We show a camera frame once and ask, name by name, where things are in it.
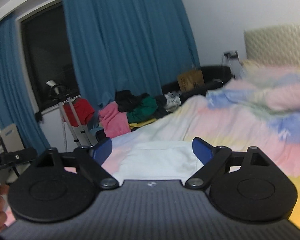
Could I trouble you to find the white zip-up garment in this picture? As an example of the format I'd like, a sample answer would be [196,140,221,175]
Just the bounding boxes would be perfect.
[113,141,203,184]

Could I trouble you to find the pink garment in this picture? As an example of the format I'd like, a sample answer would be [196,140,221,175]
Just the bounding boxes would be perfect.
[98,101,131,138]

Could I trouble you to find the red garment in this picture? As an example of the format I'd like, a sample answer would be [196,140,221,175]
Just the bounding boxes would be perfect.
[63,98,95,127]

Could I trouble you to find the white black chair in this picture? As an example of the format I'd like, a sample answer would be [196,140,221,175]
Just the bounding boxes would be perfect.
[0,123,29,184]

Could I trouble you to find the black garment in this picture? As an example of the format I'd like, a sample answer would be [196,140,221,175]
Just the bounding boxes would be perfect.
[115,90,149,112]

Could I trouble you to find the green garment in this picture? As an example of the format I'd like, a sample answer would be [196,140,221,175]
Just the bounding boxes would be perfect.
[127,96,158,124]

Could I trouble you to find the pastel tie-dye bed sheet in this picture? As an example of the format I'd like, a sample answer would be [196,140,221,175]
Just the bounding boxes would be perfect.
[5,60,300,230]

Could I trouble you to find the brown paper bag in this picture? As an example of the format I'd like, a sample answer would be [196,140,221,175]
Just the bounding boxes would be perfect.
[177,69,204,92]

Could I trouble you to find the black armchair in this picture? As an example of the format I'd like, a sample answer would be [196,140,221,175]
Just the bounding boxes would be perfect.
[161,65,233,94]

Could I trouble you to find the blue curtain left panel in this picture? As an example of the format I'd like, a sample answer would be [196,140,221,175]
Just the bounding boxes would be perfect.
[0,14,50,154]

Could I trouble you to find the blue curtain panel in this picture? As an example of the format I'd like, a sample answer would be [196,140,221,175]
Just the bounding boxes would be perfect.
[0,14,50,154]
[62,0,200,110]

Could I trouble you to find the dark window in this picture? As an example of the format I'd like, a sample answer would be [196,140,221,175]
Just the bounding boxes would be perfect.
[20,2,79,111]

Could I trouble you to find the blue curtain right panel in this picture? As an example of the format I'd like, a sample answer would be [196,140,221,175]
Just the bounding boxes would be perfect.
[62,0,200,110]

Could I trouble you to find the beige quilted headboard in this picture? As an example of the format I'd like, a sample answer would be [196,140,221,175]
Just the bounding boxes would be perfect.
[244,23,300,67]

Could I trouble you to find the white camera tripod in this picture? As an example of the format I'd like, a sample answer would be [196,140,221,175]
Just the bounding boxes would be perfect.
[45,80,97,148]

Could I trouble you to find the wall power socket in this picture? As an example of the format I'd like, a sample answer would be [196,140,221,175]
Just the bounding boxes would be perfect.
[223,50,238,60]

